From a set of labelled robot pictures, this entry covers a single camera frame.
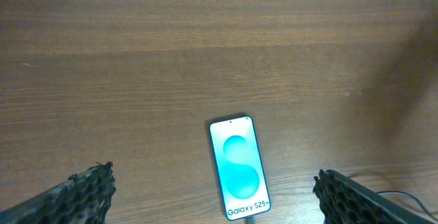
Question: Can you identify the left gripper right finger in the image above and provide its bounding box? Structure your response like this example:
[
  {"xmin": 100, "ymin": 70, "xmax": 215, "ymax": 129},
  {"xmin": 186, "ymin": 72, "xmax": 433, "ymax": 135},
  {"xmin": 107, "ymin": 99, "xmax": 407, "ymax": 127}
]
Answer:
[{"xmin": 313, "ymin": 169, "xmax": 437, "ymax": 224}]

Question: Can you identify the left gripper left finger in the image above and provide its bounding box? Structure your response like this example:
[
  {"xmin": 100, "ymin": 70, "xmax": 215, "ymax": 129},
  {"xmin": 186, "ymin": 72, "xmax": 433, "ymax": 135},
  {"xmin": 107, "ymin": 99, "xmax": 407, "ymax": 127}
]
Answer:
[{"xmin": 1, "ymin": 162, "xmax": 116, "ymax": 224}]

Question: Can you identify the blue Galaxy smartphone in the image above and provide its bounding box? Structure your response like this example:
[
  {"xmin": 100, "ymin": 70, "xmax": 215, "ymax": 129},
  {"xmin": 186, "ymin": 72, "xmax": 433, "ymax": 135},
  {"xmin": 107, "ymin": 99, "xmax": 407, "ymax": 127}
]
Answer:
[{"xmin": 208, "ymin": 114, "xmax": 272, "ymax": 223}]

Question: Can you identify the left black camera cable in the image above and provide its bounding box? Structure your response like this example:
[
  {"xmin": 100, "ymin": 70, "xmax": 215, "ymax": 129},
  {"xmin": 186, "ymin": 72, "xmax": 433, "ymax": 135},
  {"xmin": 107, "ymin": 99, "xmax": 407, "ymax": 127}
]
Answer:
[{"xmin": 348, "ymin": 172, "xmax": 438, "ymax": 222}]

